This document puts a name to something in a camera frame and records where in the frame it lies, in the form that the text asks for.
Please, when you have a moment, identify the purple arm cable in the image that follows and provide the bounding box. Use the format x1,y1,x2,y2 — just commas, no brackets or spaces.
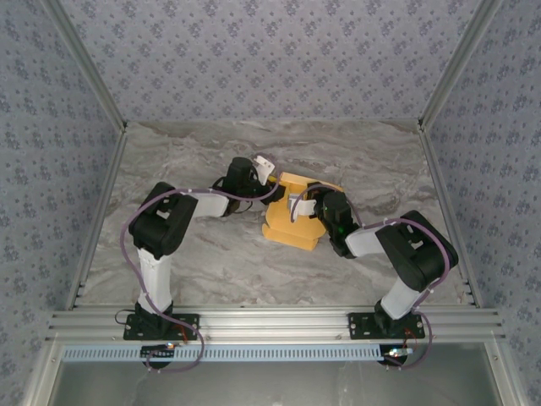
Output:
291,182,452,371
121,185,282,374

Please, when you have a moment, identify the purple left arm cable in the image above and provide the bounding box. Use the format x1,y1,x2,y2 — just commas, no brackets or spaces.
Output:
121,185,282,374

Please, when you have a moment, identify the yellow paper box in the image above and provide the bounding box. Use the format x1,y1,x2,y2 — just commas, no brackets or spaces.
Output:
260,171,344,254

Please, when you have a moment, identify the long grooved aluminium rail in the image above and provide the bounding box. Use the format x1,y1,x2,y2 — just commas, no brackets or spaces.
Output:
45,306,507,344

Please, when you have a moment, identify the aluminium corner post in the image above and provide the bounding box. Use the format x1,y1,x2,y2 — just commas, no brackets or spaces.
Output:
417,0,506,130
41,0,128,130

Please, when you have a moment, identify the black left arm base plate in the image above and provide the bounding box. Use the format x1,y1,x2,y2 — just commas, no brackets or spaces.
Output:
123,312,200,342

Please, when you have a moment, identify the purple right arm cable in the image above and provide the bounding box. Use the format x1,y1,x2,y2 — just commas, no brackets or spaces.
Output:
291,182,452,371

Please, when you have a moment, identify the slotted pale cable duct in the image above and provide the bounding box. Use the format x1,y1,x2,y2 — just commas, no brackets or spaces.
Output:
62,343,385,364

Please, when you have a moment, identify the grey metal panel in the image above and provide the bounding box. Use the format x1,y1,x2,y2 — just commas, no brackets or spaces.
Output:
25,342,521,406

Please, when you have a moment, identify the aluminium side rail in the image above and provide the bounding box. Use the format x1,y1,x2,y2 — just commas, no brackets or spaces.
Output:
65,126,128,310

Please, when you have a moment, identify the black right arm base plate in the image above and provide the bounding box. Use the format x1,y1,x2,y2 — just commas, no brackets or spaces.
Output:
347,311,426,341

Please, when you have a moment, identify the small black controller board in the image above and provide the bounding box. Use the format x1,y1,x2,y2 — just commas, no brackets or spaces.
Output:
140,344,178,361
380,344,414,365

